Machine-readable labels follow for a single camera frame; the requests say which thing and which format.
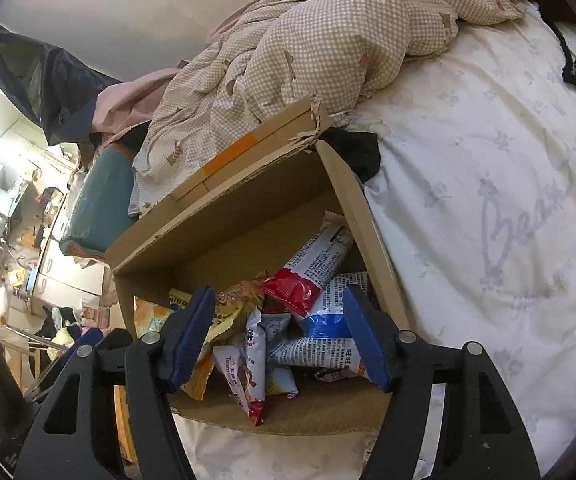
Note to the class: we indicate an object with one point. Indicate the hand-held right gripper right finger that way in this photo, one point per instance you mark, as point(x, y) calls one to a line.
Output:
point(368, 350)

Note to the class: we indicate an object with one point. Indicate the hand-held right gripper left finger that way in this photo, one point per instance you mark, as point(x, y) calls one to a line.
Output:
point(195, 330)

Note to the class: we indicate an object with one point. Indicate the pile of assorted snacks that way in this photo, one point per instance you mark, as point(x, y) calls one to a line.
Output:
point(288, 330)

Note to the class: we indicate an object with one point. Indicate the cardboard box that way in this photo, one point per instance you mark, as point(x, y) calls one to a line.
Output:
point(248, 220)

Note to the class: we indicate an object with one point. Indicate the wooden board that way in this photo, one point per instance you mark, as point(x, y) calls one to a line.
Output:
point(125, 425)

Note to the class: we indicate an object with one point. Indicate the white cabinet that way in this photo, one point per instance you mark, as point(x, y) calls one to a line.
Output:
point(72, 280)

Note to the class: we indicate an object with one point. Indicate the teal pillow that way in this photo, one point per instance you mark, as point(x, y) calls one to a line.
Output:
point(102, 195)

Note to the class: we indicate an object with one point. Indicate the black cloth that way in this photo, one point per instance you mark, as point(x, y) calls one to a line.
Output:
point(358, 152)

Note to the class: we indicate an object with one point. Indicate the pink blanket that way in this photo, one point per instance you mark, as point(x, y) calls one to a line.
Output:
point(122, 105)

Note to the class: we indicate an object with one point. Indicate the dark blue plastic bag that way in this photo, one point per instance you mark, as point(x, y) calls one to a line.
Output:
point(52, 85)

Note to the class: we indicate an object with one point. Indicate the beige checked duvet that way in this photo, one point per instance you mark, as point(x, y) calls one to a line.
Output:
point(328, 40)

